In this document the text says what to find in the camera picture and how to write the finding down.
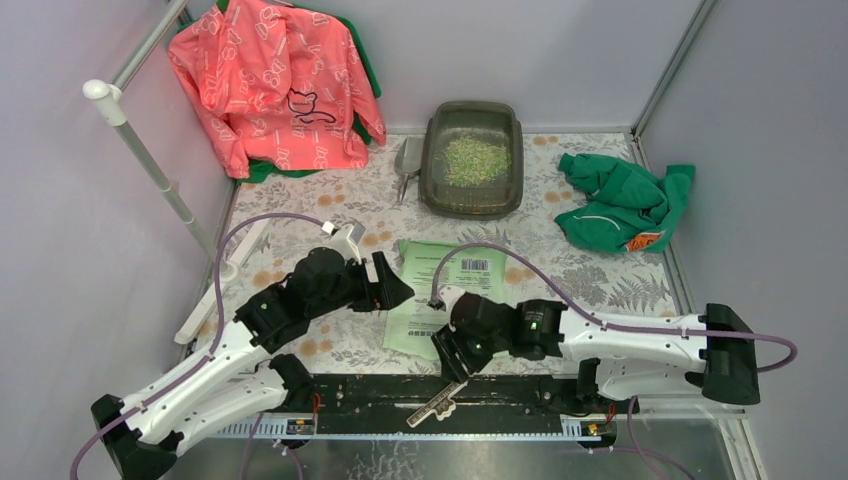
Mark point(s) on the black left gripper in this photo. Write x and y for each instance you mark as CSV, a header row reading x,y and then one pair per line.
x,y
374,287

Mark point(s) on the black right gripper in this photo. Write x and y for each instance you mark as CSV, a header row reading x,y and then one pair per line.
x,y
448,343

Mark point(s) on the green cat litter bag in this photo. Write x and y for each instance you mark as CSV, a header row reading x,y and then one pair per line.
x,y
475,270

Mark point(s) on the beige bag sealing clip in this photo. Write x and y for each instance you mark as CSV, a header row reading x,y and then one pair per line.
x,y
441,406

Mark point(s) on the metal litter scoop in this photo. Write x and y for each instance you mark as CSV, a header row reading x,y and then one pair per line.
x,y
408,163

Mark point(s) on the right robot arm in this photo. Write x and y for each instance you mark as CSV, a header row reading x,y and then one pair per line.
x,y
618,356

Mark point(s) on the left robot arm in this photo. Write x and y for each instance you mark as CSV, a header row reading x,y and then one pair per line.
x,y
244,372

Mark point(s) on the green cat litter pile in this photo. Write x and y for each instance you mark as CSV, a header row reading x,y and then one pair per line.
x,y
469,162

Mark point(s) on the grey plastic litter box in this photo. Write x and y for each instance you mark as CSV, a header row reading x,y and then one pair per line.
x,y
493,122

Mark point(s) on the floral patterned mat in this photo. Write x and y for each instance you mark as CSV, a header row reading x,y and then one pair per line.
x,y
543,261

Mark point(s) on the green garment behind jacket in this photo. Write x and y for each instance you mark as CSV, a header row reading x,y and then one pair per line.
x,y
305,169

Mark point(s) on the crumpled green garment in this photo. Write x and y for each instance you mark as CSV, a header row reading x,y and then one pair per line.
x,y
628,208

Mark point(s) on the pink hooded jacket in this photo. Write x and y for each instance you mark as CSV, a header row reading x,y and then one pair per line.
x,y
278,86

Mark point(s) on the white clothes rack pole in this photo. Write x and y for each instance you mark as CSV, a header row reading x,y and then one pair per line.
x,y
105,98

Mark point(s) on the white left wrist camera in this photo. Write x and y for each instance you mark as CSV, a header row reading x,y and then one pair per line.
x,y
345,239

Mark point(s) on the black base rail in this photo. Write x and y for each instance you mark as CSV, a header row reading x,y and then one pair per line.
x,y
505,405

